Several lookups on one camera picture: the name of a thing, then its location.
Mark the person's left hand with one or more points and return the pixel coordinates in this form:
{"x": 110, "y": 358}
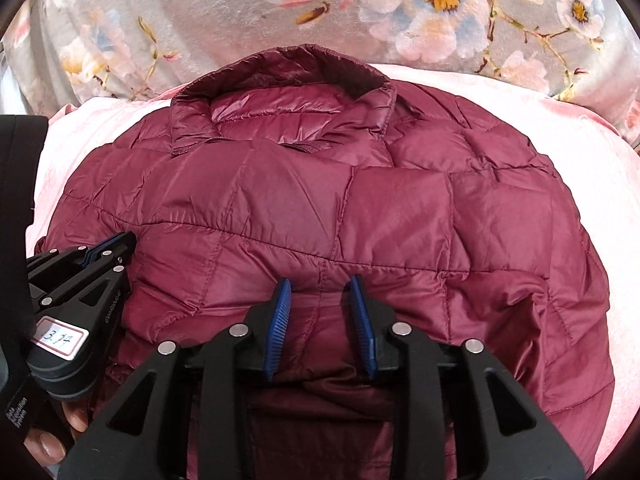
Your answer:
{"x": 50, "y": 442}

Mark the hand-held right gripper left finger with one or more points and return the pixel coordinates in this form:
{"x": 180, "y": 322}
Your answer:
{"x": 280, "y": 321}

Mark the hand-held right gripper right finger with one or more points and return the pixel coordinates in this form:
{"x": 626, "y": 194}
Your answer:
{"x": 362, "y": 325}

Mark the maroon quilted puffer jacket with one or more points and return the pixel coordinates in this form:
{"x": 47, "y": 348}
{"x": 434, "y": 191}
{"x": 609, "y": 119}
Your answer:
{"x": 350, "y": 200}

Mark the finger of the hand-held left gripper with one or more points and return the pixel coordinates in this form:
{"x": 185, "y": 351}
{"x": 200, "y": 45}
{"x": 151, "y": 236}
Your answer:
{"x": 95, "y": 292}
{"x": 102, "y": 246}

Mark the pink fleece blanket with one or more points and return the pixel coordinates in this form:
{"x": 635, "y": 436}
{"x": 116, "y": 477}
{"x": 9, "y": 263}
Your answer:
{"x": 617, "y": 260}

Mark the grey floral blanket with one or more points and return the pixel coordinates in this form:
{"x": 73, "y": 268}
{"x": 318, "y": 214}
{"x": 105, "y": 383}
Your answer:
{"x": 210, "y": 10}

